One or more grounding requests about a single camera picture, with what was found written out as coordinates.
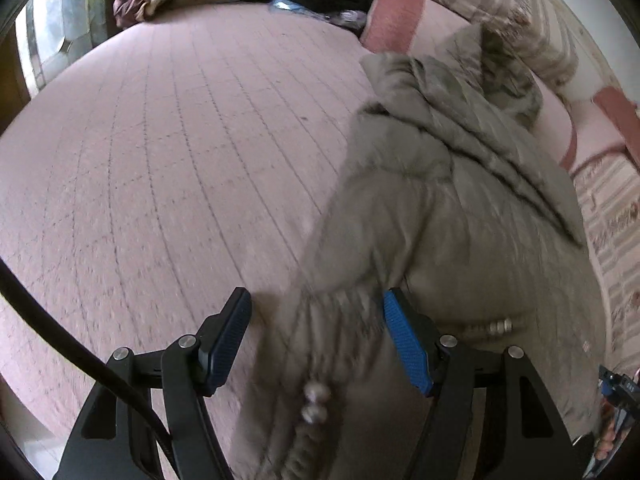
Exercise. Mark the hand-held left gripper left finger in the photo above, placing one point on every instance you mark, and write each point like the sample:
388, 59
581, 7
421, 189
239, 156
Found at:
227, 345

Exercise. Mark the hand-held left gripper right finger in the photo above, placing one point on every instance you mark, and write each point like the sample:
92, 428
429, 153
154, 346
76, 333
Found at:
407, 345

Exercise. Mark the grey-green padded jacket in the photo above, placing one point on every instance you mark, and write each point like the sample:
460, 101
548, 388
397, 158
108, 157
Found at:
450, 240

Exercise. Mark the pink quilted bed cover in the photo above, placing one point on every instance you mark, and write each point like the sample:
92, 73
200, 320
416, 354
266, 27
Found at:
150, 185

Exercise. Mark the pink pillow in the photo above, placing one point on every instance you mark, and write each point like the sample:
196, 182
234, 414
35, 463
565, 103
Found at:
400, 22

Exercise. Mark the blue plastic packet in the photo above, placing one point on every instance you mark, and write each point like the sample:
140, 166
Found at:
285, 6

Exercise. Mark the window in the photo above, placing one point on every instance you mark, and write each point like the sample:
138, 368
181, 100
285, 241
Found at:
60, 15

